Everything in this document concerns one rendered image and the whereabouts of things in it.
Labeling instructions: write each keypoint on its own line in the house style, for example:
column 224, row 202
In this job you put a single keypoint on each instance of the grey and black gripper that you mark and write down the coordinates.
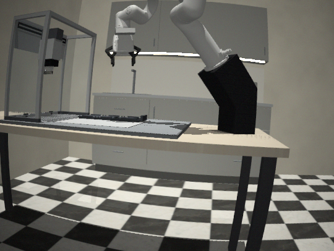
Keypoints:
column 122, row 46

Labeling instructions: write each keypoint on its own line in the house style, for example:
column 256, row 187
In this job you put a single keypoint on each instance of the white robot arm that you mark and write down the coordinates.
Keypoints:
column 184, row 16

